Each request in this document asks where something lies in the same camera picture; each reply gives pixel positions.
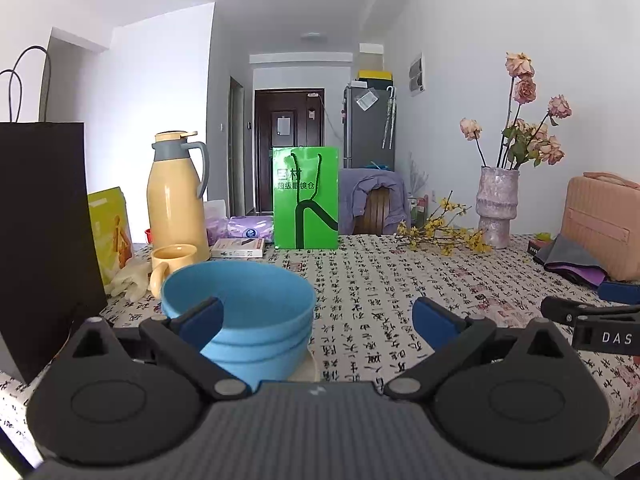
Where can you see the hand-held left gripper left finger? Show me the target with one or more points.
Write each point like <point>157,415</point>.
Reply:
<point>200,322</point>

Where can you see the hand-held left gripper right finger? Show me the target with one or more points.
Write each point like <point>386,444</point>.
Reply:
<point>437,322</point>

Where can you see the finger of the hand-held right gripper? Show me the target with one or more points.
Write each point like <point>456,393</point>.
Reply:
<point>565,309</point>
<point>620,292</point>

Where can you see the blue bowl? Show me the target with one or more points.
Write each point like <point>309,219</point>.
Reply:
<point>250,290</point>
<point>270,370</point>
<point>285,347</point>

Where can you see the cream plate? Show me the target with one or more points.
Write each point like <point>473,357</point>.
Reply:
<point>311,367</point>

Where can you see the purple cloth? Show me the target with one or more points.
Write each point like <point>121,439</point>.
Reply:
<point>587,276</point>

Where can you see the grey cloth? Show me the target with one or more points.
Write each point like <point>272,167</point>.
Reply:
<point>570,255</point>

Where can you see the small dark box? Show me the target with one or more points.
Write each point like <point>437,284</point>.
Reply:
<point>539,251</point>

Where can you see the yellow mug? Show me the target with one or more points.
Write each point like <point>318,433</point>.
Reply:
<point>172,260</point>

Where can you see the pink hard case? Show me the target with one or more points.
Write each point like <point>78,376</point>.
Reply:
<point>600,225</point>

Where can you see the small white brown box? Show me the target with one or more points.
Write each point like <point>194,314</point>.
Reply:
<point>237,247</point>

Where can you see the white rubber gloves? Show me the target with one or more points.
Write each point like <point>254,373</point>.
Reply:
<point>127,280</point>

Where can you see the yellow flower branch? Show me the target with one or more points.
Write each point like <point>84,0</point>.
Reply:
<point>440,235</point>

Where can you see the clear-wrapped tissue pack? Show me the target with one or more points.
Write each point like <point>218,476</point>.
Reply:
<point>216,225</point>

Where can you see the purple tissue pack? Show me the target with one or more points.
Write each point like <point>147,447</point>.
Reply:
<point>250,230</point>

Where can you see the yellow thermos jug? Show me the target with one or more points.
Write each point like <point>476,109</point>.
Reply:
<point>175,210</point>

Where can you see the pink ceramic vase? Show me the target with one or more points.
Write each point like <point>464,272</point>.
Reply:
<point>497,210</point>

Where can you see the wooden chair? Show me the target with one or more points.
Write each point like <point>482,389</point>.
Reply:
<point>380,210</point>

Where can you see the yellow-green carton box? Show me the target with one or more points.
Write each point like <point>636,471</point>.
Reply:
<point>107,230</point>

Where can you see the white dried branches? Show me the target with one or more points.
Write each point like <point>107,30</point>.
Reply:
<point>419,175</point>

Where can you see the green paper bag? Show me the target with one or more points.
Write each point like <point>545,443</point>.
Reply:
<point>290,200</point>

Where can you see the purple jacket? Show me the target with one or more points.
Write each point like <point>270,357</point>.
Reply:
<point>352,195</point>

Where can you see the dark brown door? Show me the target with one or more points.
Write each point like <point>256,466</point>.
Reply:
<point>265,160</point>

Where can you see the black paper bag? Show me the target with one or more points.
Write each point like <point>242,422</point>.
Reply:
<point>40,235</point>

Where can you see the grey refrigerator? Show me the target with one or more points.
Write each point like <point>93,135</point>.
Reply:
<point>365,135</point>

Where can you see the folded umbrella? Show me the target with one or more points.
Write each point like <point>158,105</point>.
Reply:
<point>389,115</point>

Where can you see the dried pink roses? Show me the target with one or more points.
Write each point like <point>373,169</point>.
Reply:
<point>525,90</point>

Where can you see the yellow box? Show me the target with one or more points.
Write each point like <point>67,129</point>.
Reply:
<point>375,77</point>

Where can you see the round ceiling lamp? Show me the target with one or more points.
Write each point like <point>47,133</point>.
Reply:
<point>313,36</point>

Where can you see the white wall panel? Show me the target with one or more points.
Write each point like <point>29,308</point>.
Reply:
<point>416,75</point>

